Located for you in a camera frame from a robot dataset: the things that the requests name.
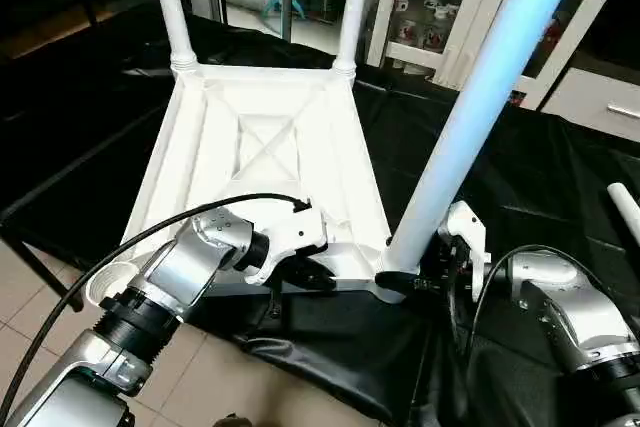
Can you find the white plastic table leg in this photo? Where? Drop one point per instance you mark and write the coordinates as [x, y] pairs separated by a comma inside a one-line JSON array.
[[625, 209], [170, 2], [352, 7], [480, 97]]

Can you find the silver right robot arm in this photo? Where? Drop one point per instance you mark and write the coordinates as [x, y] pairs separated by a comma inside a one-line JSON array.
[[570, 307]]

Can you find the black mat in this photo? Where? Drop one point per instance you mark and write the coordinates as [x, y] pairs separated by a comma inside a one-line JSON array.
[[560, 177]]

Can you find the white drawer unit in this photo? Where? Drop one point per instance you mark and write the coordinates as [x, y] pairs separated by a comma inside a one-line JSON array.
[[600, 102]]

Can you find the light blue stand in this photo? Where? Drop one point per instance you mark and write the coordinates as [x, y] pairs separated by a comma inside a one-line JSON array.
[[280, 7]]

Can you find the white glass door cabinet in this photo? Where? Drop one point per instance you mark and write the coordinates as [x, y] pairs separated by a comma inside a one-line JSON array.
[[430, 7]]

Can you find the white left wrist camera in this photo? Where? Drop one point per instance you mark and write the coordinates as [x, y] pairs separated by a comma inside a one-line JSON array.
[[290, 232]]

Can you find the black metal table frame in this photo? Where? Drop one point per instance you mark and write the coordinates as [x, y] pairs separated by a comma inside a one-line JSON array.
[[40, 272]]

